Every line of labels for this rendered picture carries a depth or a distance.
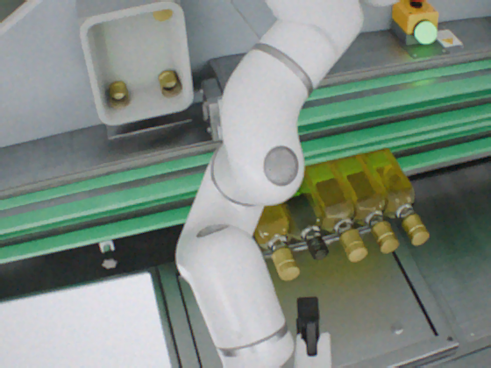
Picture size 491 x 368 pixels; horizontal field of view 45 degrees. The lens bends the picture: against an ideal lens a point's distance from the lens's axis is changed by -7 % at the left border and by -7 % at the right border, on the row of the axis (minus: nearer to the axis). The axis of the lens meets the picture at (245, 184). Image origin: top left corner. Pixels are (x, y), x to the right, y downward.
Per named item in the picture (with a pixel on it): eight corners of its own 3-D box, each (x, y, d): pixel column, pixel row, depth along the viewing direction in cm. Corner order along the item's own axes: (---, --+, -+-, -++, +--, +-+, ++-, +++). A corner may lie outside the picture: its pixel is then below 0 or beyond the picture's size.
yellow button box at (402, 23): (389, 28, 124) (405, 46, 119) (391, -4, 119) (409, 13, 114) (418, 24, 125) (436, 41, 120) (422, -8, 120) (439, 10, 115)
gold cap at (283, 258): (272, 263, 105) (279, 283, 102) (271, 250, 103) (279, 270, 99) (292, 258, 106) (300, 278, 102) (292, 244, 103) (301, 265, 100)
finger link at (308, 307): (320, 336, 90) (317, 299, 94) (321, 324, 87) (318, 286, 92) (298, 336, 90) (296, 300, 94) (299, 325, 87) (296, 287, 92)
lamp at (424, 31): (411, 40, 118) (418, 48, 116) (413, 20, 115) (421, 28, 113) (430, 37, 119) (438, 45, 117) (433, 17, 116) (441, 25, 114)
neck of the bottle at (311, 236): (302, 241, 107) (311, 262, 104) (302, 230, 105) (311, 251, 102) (319, 237, 107) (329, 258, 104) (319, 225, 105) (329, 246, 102)
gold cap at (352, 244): (338, 245, 107) (347, 265, 103) (339, 231, 104) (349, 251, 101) (358, 240, 107) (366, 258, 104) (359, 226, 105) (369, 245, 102)
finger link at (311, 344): (316, 378, 86) (313, 356, 91) (316, 332, 83) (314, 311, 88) (308, 378, 86) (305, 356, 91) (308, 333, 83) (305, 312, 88)
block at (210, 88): (202, 121, 120) (209, 144, 115) (196, 80, 113) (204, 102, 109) (220, 116, 121) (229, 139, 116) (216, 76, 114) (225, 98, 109)
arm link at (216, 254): (358, 297, 69) (311, 279, 84) (297, 114, 67) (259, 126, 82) (224, 356, 65) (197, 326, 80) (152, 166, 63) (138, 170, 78)
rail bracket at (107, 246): (97, 232, 124) (105, 284, 115) (90, 208, 119) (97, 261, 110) (117, 228, 125) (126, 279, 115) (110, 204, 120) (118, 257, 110)
